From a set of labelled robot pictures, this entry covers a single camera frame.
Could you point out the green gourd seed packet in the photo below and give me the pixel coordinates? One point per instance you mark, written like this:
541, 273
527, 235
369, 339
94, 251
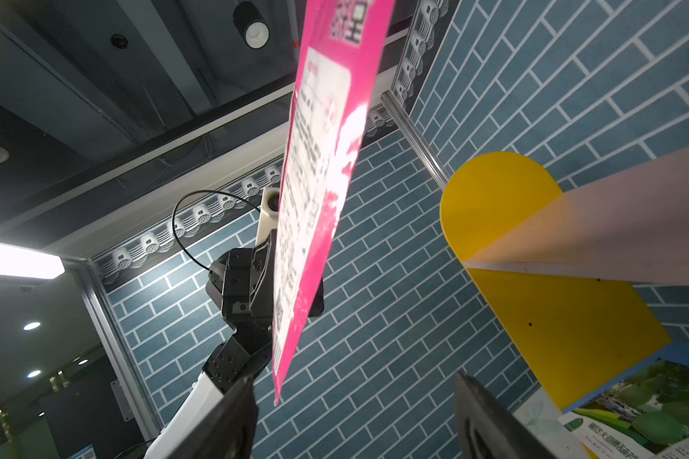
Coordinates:
644, 415

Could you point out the left corner aluminium post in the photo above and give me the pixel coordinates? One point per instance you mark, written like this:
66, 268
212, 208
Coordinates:
415, 139

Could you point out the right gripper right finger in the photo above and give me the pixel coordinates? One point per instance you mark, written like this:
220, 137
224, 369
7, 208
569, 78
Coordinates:
486, 429

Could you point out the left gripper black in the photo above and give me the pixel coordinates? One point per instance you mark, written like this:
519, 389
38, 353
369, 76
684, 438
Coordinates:
241, 284

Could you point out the yellow wooden shelf unit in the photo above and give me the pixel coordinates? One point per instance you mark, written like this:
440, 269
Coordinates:
591, 284

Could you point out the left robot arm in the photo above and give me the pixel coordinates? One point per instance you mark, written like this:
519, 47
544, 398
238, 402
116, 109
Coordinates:
245, 354

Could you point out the pink-bordered seed packet back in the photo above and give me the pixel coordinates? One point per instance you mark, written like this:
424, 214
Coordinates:
340, 53

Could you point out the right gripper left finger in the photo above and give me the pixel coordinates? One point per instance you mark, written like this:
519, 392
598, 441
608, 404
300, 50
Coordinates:
214, 424

